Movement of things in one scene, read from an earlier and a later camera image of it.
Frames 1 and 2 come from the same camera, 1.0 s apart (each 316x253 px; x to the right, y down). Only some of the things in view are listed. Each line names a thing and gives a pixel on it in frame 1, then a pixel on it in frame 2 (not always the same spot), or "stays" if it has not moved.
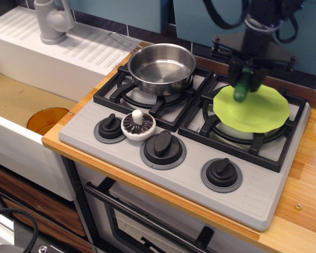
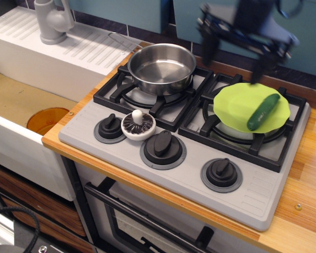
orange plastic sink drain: x=43 y=120 stays
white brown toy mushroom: x=137 y=125 stays
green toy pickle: x=243 y=88 → x=262 y=112
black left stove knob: x=109 y=130 stays
